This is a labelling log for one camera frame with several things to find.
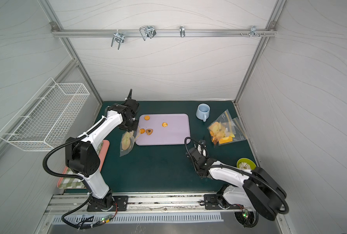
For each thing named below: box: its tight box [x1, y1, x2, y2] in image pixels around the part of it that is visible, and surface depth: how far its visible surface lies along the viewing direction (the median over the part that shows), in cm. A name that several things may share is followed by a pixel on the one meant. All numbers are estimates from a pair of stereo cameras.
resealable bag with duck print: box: [119, 127, 141, 157], surface depth 95 cm
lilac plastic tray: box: [134, 113, 191, 146], surface depth 106 cm
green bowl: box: [236, 157, 257, 171], surface depth 86 cm
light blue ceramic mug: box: [195, 103, 211, 123], surface depth 110 cm
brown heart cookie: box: [145, 128, 154, 136], surface depth 103 cm
